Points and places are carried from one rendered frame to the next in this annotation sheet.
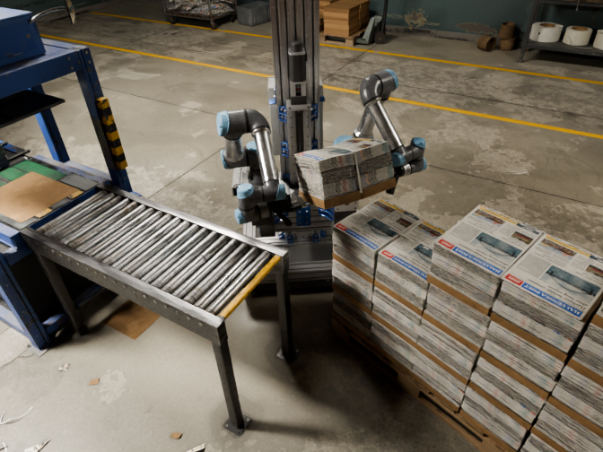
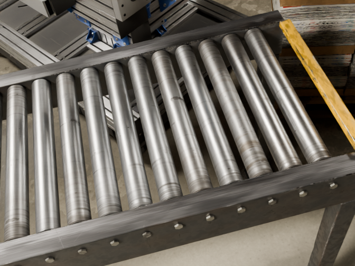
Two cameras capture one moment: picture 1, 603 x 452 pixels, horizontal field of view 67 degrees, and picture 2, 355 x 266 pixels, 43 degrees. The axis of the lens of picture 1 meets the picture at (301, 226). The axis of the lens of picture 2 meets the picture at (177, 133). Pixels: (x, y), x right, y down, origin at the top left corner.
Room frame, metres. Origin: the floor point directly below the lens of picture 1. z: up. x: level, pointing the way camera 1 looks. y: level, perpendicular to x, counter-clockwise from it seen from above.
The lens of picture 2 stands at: (1.08, 0.94, 1.58)
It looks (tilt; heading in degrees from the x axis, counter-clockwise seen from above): 51 degrees down; 323
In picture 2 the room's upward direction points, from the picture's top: 10 degrees counter-clockwise
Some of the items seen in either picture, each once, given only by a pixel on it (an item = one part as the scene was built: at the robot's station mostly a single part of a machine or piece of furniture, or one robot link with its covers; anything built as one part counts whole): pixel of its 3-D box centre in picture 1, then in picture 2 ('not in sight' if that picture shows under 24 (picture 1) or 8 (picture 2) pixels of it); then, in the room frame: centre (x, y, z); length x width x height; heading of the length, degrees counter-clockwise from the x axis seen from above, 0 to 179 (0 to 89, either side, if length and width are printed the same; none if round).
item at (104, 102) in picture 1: (112, 134); not in sight; (2.51, 1.12, 1.05); 0.05 x 0.05 x 0.45; 58
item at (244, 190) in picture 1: (249, 195); not in sight; (1.72, 0.23, 1.10); 0.11 x 0.08 x 0.11; 102
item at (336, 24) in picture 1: (332, 19); not in sight; (8.40, -0.66, 0.28); 1.20 x 0.83 x 0.57; 58
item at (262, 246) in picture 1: (183, 223); (47, 86); (2.01, 0.65, 0.74); 1.34 x 0.05 x 0.12; 58
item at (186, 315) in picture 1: (112, 279); (57, 254); (1.58, 0.92, 0.74); 1.34 x 0.05 x 0.12; 58
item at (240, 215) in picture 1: (247, 213); not in sight; (1.72, 0.25, 1.00); 0.11 x 0.08 x 0.09; 113
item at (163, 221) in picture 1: (139, 239); (17, 157); (1.83, 0.84, 0.77); 0.47 x 0.05 x 0.05; 148
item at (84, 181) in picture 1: (29, 195); not in sight; (2.33, 1.65, 0.75); 0.70 x 0.65 x 0.10; 58
